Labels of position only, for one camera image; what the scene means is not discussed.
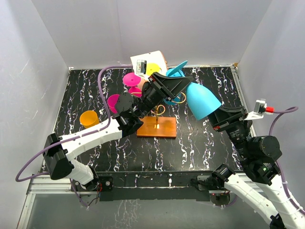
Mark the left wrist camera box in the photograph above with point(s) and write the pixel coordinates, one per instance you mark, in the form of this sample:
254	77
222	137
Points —
141	67

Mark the white cylindrical container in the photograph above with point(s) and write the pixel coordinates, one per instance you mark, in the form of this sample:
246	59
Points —
156	57

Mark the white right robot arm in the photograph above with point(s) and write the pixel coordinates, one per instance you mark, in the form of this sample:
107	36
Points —
259	156

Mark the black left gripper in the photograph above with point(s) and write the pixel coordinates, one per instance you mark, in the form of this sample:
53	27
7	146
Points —
172	87

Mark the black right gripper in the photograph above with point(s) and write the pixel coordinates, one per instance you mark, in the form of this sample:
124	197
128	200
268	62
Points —
225	117

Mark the pink wine glass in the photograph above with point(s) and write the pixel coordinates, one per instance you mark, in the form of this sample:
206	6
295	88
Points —
112	100
131	80

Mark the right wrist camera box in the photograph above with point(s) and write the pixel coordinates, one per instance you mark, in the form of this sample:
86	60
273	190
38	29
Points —
260	109

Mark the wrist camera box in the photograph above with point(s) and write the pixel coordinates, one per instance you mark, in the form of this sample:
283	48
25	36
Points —
141	67
260	109

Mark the gold wire wine glass rack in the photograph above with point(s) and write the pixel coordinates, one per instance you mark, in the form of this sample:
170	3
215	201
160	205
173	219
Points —
158	126

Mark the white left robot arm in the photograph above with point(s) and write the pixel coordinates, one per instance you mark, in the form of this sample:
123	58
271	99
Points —
61	151

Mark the blue wine glass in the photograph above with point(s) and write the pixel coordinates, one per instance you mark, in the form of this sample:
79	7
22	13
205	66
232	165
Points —
201	100
176	74

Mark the orange wine glass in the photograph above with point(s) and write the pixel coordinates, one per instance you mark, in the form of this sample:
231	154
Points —
89	119
151	68

